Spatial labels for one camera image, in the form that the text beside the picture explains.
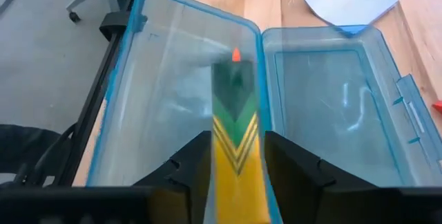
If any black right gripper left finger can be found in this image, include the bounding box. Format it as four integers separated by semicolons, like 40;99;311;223
134;130;213;224

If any black table edge frame bar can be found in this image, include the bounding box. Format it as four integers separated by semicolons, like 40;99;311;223
64;8;139;187

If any yellow green crayon box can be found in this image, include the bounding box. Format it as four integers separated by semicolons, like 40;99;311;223
210;46;279;224

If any white paper sheet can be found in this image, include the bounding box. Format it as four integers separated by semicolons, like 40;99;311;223
302;0;400;27

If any clear blue plastic pencil case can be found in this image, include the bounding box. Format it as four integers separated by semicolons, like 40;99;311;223
86;0;442;224

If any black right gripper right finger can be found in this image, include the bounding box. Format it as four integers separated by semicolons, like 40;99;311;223
265;130;381;224

